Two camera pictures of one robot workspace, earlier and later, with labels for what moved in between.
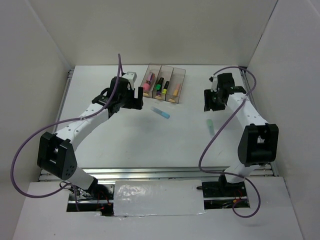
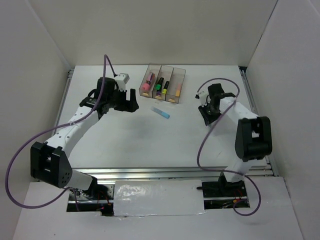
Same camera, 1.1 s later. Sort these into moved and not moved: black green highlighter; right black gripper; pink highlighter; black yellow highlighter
Moved: right black gripper
Not moved: black green highlighter; pink highlighter; black yellow highlighter
